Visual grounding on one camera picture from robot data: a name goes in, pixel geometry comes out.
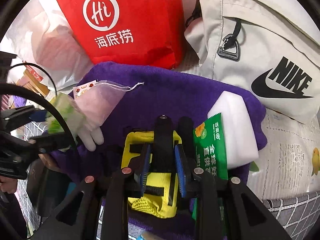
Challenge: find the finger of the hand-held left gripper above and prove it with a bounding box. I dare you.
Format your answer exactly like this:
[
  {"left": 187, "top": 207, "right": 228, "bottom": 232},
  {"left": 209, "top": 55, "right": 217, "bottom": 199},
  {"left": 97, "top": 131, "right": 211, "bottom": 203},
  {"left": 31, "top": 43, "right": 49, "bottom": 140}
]
[
  {"left": 0, "top": 105, "right": 47, "bottom": 127},
  {"left": 25, "top": 130, "right": 84, "bottom": 154}
]

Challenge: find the yellow pouch with black straps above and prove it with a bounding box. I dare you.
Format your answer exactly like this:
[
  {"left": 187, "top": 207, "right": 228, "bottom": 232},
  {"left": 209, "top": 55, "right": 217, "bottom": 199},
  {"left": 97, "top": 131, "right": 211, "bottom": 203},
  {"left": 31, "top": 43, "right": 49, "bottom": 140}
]
[{"left": 121, "top": 130, "right": 183, "bottom": 219}]

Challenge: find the white sponge block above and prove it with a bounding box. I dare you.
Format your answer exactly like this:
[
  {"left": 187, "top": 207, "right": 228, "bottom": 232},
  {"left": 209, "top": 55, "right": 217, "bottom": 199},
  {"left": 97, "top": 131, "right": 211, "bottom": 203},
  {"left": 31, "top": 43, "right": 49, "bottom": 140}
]
[{"left": 206, "top": 90, "right": 262, "bottom": 170}]

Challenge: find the translucent drawstring mesh pouch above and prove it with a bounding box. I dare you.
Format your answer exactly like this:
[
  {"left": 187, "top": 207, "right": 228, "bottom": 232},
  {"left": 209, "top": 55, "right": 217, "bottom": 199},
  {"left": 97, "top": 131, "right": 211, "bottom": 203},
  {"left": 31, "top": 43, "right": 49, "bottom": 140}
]
[{"left": 46, "top": 79, "right": 145, "bottom": 135}]

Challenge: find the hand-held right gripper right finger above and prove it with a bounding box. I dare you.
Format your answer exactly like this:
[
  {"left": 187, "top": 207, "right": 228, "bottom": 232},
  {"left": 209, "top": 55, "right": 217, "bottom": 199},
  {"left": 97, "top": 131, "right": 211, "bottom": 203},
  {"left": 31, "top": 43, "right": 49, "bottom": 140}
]
[{"left": 172, "top": 141, "right": 293, "bottom": 240}]

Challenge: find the white green cloth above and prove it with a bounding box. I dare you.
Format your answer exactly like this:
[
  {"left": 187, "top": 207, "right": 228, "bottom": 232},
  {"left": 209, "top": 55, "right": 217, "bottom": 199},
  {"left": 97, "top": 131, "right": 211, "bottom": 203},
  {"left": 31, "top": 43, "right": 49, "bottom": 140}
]
[{"left": 75, "top": 119, "right": 105, "bottom": 152}]

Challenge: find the black cable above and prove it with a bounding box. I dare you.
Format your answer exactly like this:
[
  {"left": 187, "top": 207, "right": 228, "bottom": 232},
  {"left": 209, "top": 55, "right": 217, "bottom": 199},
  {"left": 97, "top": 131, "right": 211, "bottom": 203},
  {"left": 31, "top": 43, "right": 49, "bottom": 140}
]
[{"left": 0, "top": 82, "right": 78, "bottom": 150}]

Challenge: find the red paper bag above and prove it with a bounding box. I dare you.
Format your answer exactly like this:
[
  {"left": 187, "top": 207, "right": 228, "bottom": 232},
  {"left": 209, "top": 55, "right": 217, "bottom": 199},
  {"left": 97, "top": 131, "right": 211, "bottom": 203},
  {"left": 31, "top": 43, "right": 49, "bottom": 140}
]
[{"left": 54, "top": 0, "right": 185, "bottom": 70}]

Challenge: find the white printed bedsheet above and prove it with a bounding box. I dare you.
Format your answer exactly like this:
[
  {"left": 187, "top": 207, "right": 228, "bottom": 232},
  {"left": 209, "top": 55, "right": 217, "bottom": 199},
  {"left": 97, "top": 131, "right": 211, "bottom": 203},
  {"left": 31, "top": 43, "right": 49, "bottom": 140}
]
[{"left": 246, "top": 107, "right": 320, "bottom": 200}]

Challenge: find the green packet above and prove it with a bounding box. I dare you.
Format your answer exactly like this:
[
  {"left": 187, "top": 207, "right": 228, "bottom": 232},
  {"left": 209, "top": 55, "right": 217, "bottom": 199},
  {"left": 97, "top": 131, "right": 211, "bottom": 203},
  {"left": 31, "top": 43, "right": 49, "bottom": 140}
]
[{"left": 192, "top": 112, "right": 229, "bottom": 182}]

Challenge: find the person's left hand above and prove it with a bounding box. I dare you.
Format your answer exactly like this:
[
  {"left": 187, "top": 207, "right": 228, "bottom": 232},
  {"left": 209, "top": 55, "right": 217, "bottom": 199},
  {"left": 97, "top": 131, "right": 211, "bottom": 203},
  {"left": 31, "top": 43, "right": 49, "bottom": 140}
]
[{"left": 0, "top": 174, "right": 19, "bottom": 195}]

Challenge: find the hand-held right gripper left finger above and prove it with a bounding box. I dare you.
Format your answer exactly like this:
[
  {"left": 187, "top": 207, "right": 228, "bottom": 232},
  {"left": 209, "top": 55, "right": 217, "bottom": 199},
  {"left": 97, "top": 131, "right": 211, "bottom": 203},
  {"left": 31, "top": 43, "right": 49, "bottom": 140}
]
[{"left": 37, "top": 142, "right": 153, "bottom": 240}]

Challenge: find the grey waist bag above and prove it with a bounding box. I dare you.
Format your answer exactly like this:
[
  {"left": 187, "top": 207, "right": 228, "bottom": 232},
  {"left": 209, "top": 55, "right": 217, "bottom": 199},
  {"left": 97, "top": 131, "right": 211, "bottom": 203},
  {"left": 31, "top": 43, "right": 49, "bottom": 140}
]
[{"left": 184, "top": 0, "right": 320, "bottom": 124}]

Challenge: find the grey checkered blanket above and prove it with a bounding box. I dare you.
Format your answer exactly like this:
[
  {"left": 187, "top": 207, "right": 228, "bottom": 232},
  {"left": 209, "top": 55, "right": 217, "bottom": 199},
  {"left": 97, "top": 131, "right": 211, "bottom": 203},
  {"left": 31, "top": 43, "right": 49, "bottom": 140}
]
[{"left": 15, "top": 120, "right": 320, "bottom": 240}]

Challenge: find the white plastic shopping bag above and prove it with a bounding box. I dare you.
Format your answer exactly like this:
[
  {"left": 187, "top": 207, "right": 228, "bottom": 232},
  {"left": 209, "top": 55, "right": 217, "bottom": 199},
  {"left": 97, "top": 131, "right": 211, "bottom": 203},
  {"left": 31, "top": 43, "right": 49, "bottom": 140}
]
[{"left": 0, "top": 0, "right": 98, "bottom": 98}]

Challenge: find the purple towel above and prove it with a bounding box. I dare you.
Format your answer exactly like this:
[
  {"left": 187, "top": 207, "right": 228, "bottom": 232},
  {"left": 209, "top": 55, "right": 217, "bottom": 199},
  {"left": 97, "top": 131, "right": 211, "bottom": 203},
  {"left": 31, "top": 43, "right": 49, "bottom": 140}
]
[{"left": 41, "top": 61, "right": 267, "bottom": 240}]

